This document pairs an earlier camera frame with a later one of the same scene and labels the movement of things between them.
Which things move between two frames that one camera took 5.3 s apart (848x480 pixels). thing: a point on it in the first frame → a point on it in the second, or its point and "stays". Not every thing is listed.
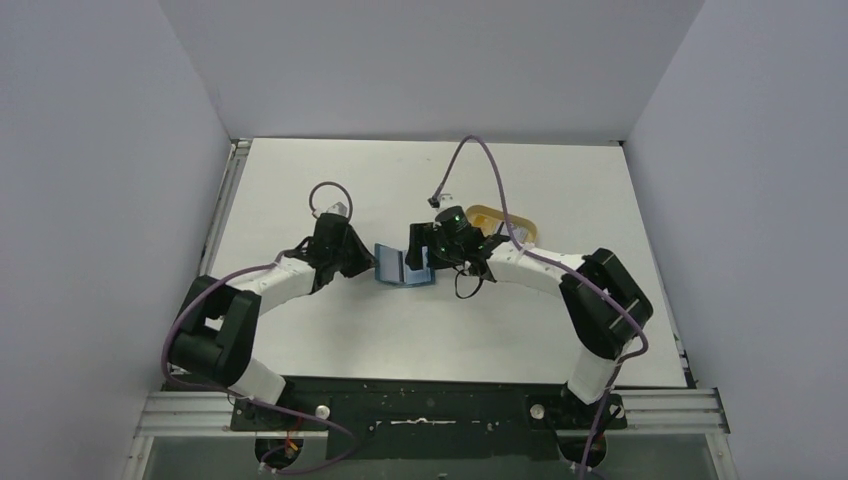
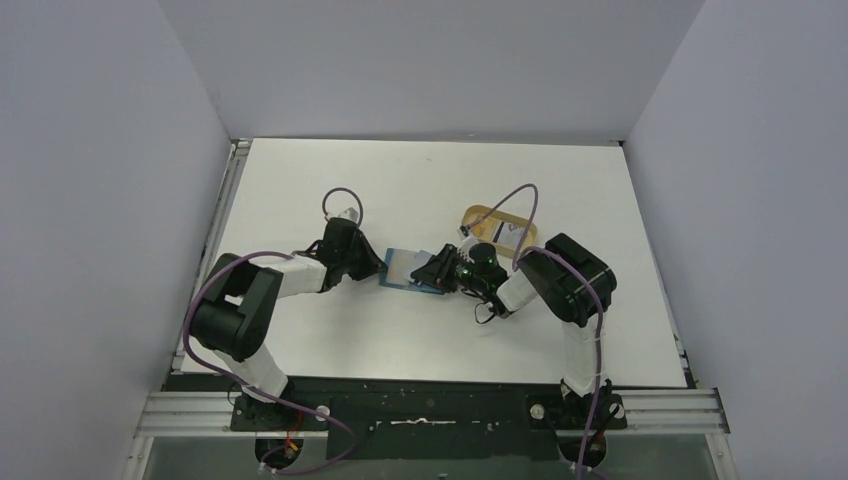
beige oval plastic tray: (490, 220) stays
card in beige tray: (520, 232) stays
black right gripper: (420, 246) → (443, 266)
